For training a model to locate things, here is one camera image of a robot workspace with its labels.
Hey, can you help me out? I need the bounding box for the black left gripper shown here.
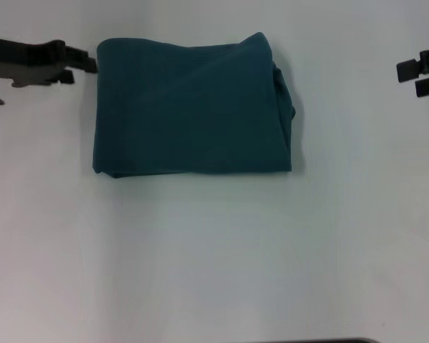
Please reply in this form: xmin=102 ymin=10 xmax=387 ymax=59
xmin=0 ymin=35 xmax=98 ymax=89

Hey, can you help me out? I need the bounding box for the teal FREE print t-shirt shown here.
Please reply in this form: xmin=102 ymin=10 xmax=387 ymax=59
xmin=92 ymin=31 xmax=297 ymax=180

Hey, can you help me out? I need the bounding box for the black flat panel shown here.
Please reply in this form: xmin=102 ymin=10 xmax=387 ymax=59
xmin=295 ymin=337 xmax=378 ymax=343

